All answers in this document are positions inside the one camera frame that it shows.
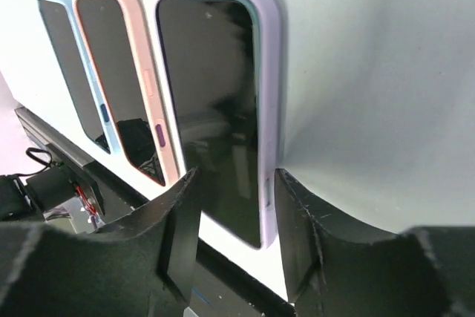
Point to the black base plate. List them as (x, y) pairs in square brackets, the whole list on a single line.
[(219, 287)]

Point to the light blue phone case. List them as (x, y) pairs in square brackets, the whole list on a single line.
[(105, 119)]

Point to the black phone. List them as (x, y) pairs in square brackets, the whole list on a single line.
[(208, 48)]

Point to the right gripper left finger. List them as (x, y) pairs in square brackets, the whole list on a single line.
[(139, 265)]

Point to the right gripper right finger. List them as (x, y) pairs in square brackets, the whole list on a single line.
[(337, 265)]

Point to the blue phone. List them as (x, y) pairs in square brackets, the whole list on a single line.
[(59, 27)]

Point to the purple phone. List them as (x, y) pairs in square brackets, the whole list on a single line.
[(105, 32)]

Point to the pink phone case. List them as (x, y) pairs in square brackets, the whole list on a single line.
[(151, 94)]

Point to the lavender phone case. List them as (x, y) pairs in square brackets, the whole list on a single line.
[(268, 84)]

